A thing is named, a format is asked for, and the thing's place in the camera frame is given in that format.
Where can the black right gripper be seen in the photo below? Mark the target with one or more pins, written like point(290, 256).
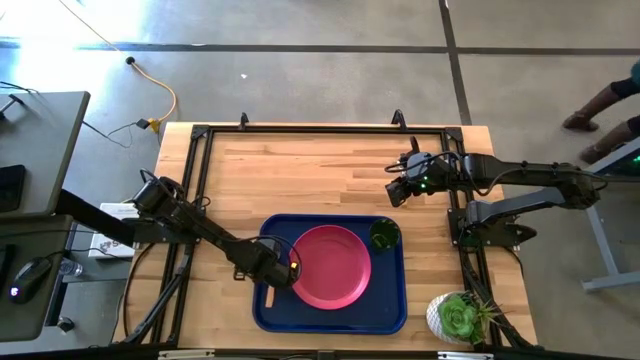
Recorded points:
point(425, 172)

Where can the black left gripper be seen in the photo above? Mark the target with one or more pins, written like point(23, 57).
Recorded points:
point(275, 265)

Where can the pink round plate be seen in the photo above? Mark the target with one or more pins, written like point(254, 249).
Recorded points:
point(332, 267)

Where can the green cup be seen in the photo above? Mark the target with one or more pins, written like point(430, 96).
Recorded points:
point(385, 235)

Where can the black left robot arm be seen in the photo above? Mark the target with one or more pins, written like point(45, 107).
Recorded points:
point(210, 232)

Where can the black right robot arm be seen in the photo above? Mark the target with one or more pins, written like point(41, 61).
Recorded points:
point(525, 172)

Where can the blue plastic tray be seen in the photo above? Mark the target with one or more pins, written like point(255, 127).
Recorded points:
point(385, 300)

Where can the green succulent in white pot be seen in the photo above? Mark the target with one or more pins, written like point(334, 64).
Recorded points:
point(457, 317)

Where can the white printed booklet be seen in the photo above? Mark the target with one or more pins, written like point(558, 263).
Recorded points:
point(107, 247)

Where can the black support strut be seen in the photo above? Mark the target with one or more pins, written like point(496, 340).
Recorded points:
point(95, 217)

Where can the person's leg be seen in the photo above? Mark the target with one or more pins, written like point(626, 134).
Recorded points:
point(595, 107)
point(612, 140)

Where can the clear plastic bottle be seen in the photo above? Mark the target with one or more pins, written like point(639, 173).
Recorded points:
point(71, 268)

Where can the grey metal table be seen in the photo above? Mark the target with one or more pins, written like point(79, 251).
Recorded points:
point(600, 240)

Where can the black computer mouse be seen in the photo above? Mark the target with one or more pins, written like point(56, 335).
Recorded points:
point(30, 280)

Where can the grey desk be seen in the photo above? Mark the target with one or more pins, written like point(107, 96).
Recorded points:
point(45, 150)
point(35, 320)

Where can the black flat device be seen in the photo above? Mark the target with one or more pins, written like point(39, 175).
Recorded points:
point(11, 189)

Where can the black aluminium table frame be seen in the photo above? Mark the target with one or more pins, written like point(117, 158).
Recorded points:
point(325, 129)

